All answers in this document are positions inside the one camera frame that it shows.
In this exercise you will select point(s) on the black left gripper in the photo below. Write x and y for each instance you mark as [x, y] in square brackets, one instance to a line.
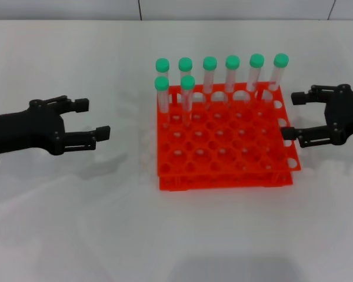
[23, 132]

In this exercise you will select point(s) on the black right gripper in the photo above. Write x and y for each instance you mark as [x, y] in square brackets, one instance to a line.
[347, 114]

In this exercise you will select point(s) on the green capped clear test tube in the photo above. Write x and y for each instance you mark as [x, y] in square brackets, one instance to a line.
[232, 61]
[162, 64]
[161, 83]
[188, 82]
[257, 60]
[281, 60]
[185, 64]
[210, 62]

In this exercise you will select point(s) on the orange plastic test tube rack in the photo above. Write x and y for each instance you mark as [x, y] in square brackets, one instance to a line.
[223, 138]

